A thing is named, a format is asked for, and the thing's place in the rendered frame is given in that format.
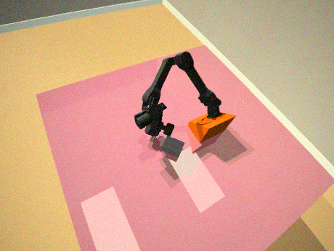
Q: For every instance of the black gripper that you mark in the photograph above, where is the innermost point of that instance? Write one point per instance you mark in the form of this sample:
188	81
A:
167	130

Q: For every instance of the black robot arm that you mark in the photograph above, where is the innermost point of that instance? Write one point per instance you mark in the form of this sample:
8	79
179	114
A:
151	97

